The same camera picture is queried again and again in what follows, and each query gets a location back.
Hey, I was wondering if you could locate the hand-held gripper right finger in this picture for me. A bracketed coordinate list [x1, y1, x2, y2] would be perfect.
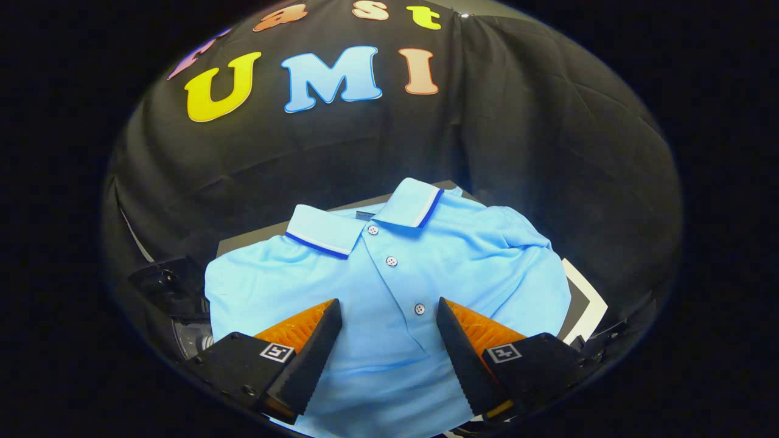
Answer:
[436, 297, 604, 425]

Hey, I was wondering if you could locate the beige and black cabinet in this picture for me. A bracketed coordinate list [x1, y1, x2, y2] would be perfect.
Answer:
[216, 179, 592, 349]

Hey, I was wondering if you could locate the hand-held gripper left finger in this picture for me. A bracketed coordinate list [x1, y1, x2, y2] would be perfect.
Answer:
[183, 298, 343, 425]

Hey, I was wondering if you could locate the light blue polo shirt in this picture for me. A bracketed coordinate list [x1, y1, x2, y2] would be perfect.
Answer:
[204, 178, 573, 438]

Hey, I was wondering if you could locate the black backdrop cloth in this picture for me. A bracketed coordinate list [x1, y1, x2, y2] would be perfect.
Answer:
[100, 0, 682, 366]

